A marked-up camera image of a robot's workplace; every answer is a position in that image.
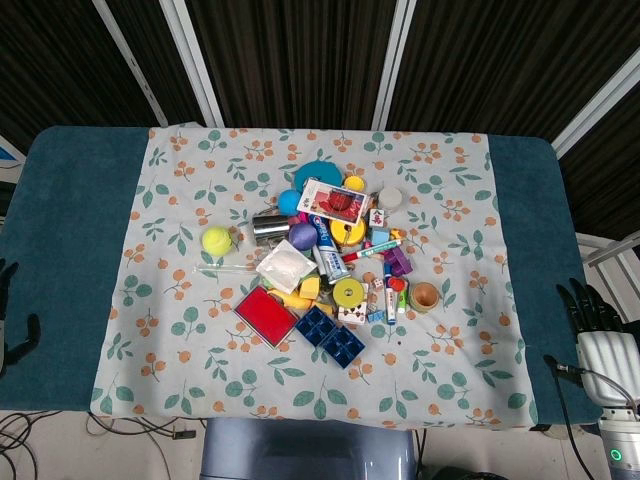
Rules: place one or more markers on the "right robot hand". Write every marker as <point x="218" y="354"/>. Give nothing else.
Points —
<point x="597" y="345"/>

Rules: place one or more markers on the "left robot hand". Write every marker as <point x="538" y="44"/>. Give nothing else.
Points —
<point x="10" y="325"/>

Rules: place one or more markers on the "robot base torso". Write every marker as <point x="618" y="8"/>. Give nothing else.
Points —
<point x="310" y="450"/>

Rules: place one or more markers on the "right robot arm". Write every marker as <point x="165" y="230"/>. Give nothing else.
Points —
<point x="620" y="445"/>

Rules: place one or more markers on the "teal table cover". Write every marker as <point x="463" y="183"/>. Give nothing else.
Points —
<point x="65" y="265"/>

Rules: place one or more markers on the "small brown wooden cup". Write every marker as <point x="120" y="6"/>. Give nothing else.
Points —
<point x="424" y="297"/>

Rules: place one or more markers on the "purple block toy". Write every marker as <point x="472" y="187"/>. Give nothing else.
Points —
<point x="400" y="260"/>

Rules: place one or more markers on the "clear glass tube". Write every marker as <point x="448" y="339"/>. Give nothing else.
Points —
<point x="225" y="270"/>

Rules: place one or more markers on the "yellow-green tennis ball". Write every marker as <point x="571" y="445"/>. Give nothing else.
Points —
<point x="217" y="241"/>

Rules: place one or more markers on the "red-capped white marker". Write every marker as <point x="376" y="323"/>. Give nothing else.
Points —
<point x="380" y="249"/>

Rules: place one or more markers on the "light blue block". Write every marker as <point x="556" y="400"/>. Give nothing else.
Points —
<point x="380" y="235"/>

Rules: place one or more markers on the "mahjong tile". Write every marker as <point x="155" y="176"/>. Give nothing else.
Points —
<point x="378" y="219"/>

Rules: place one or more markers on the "white round lid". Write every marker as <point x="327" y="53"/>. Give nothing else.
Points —
<point x="391" y="198"/>

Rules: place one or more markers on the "yellow-green tape roll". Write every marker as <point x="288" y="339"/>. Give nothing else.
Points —
<point x="349" y="294"/>

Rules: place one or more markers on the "red stamp pad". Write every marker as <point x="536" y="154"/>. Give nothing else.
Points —
<point x="267" y="315"/>

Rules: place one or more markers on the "blue ice cube tray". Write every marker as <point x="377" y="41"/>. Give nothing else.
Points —
<point x="330" y="336"/>

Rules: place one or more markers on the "yellow tape measure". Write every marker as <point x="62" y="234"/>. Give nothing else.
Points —
<point x="347" y="231"/>

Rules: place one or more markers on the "shiny metal cup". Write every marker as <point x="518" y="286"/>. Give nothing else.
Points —
<point x="270" y="230"/>

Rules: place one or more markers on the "white plastic sachet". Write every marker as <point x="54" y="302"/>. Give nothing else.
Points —
<point x="285" y="267"/>

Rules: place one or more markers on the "toothpaste tube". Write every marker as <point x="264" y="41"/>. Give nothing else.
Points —
<point x="330" y="250"/>

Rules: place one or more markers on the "yellow sponge wedge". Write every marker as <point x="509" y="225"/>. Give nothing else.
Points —
<point x="300" y="296"/>

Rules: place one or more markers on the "floral tablecloth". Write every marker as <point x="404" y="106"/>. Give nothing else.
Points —
<point x="310" y="280"/>

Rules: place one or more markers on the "red printed card pack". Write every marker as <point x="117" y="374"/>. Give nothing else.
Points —
<point x="334" y="200"/>

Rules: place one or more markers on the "small blue ball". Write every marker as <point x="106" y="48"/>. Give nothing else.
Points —
<point x="288" y="201"/>

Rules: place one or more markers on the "purple fabric ball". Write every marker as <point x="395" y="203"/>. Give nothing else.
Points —
<point x="302" y="236"/>

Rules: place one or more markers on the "teal round lid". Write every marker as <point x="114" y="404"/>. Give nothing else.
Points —
<point x="320" y="170"/>

